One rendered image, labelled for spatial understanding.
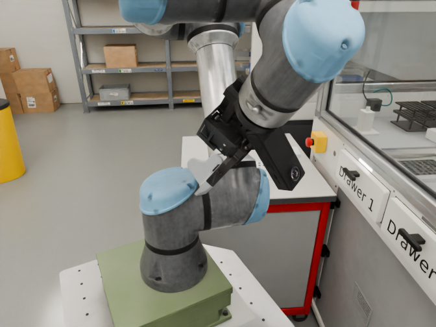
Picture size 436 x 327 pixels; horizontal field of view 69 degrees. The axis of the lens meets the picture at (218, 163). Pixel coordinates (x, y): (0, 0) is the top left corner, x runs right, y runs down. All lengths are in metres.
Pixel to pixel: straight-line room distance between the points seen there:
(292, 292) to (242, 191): 0.99
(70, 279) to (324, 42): 0.83
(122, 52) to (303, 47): 4.39
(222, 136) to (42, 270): 1.86
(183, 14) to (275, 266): 1.20
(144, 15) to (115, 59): 4.32
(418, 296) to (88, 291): 0.83
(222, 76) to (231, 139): 0.26
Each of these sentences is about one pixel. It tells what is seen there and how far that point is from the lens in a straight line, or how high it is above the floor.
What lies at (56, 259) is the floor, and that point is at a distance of 2.24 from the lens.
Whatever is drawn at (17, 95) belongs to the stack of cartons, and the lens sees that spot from 5.20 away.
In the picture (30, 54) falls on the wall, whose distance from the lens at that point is 5.42.
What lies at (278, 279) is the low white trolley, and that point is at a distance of 1.49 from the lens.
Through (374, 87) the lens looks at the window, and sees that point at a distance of 1.11.
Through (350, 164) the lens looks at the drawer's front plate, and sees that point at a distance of 1.16.
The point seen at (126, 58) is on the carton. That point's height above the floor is 0.71.
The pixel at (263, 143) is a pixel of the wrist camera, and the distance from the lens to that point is 0.44.
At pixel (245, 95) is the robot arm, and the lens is 0.39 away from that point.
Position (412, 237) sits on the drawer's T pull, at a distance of 0.88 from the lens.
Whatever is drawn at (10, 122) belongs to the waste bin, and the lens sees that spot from 3.19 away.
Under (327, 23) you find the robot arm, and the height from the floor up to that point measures 1.38.
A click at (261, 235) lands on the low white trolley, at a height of 0.57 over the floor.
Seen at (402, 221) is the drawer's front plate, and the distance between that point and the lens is 0.95.
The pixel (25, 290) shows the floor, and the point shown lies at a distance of 2.13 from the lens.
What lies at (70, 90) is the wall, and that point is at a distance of 5.37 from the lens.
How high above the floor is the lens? 1.40
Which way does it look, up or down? 27 degrees down
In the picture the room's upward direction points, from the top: straight up
